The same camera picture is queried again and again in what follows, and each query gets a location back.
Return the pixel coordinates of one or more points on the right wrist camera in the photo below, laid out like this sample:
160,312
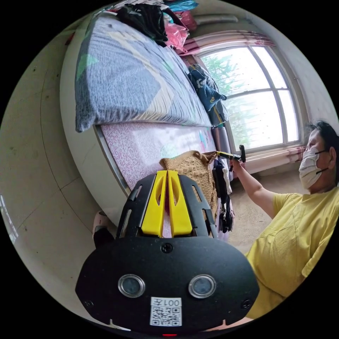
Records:
242,153

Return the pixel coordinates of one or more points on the brown knitted top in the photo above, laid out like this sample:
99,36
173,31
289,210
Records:
197,172

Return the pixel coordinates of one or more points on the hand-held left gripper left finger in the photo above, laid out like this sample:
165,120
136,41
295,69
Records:
151,212

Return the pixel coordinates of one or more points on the person's right forearm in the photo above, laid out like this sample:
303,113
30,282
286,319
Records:
255,192

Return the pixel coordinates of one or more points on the person's body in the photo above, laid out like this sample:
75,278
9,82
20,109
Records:
291,233

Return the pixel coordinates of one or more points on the pink slipper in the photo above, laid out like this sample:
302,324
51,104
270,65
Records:
100,221

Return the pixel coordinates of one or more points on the bed with grey patterned quilt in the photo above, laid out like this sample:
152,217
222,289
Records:
127,79

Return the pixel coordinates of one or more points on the person's right hand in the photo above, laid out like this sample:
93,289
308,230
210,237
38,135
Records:
238,166

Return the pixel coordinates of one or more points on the blue printed clothes heap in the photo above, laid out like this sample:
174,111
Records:
205,91

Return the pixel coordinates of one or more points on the grey rolled blanket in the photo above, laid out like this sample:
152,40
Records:
222,140

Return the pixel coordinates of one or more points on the dark hanging clothes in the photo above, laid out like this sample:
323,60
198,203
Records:
225,196

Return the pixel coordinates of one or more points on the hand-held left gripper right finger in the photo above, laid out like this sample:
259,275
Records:
180,212

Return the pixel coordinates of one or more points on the pile of clothes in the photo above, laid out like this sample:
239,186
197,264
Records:
148,18

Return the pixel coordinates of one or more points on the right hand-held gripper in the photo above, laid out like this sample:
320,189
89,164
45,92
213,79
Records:
236,158

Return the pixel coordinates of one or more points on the window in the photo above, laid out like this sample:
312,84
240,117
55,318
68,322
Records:
254,98

